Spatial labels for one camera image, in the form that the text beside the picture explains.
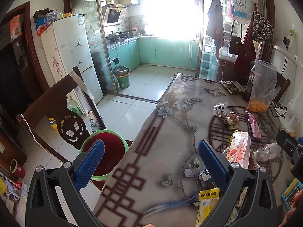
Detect black wok on stove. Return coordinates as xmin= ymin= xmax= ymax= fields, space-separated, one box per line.
xmin=106 ymin=31 xmax=120 ymax=41

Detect yellow snack box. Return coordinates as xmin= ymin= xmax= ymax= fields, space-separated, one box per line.
xmin=195 ymin=187 xmax=220 ymax=227

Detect teal kitchen cabinets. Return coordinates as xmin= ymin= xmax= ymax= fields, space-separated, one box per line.
xmin=107 ymin=37 xmax=198 ymax=70

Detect clear crushed plastic bottle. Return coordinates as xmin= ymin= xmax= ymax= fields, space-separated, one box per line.
xmin=253 ymin=143 xmax=281 ymax=162

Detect red basin with green rim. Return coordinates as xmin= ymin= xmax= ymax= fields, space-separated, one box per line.
xmin=79 ymin=130 xmax=129 ymax=181

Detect white refrigerator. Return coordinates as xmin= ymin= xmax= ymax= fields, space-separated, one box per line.
xmin=41 ymin=14 xmax=103 ymax=103

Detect pink strawberry milk carton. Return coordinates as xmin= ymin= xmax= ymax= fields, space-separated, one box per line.
xmin=222 ymin=131 xmax=251 ymax=169

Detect pink Pocky wrapper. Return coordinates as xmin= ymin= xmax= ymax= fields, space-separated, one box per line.
xmin=245 ymin=111 xmax=262 ymax=139

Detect wooden chair at far side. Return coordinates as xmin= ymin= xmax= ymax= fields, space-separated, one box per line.
xmin=273 ymin=72 xmax=291 ymax=102

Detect dark snack package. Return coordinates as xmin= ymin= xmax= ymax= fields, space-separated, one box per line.
xmin=219 ymin=81 xmax=245 ymax=95

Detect blue framed picture book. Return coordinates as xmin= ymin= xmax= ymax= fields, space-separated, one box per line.
xmin=281 ymin=178 xmax=302 ymax=210

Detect range hood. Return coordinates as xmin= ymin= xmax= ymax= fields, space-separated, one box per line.
xmin=102 ymin=4 xmax=127 ymax=27

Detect clear bag of orange snacks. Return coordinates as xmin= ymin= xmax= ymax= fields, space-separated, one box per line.
xmin=247 ymin=61 xmax=277 ymax=113

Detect hanging plaid towel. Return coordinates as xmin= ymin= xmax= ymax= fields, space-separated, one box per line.
xmin=206 ymin=0 xmax=224 ymax=59

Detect dark red hanging garment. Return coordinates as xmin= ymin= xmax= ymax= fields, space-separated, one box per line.
xmin=233 ymin=15 xmax=256 ymax=79

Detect dark wooden chair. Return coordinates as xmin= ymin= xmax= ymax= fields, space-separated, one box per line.
xmin=16 ymin=66 xmax=106 ymax=162

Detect brown paper wrapper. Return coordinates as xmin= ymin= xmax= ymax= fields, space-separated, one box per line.
xmin=224 ymin=112 xmax=240 ymax=130

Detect green kitchen trash bin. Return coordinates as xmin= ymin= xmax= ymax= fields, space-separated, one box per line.
xmin=113 ymin=66 xmax=130 ymax=89

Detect black patterned hanging bag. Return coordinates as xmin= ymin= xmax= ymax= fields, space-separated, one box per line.
xmin=252 ymin=11 xmax=274 ymax=43

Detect white cup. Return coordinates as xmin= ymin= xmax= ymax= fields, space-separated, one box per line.
xmin=289 ymin=115 xmax=299 ymax=130

